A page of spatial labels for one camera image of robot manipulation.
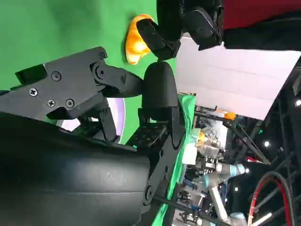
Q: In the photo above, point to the white board panel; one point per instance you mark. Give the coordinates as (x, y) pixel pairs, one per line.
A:
(235, 77)

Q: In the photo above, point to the green table cloth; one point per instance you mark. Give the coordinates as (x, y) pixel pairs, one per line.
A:
(58, 28)

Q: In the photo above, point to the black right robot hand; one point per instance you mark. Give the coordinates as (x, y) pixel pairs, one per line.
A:
(58, 183)

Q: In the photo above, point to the red fabric object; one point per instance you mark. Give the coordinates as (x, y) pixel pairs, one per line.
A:
(258, 11)

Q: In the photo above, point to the orange white toy bread roll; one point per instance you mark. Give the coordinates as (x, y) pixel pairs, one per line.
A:
(135, 47)

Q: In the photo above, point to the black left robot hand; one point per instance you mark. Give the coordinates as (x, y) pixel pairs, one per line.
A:
(169, 21)

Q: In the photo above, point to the lilac plate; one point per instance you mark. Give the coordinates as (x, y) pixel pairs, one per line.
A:
(118, 117)

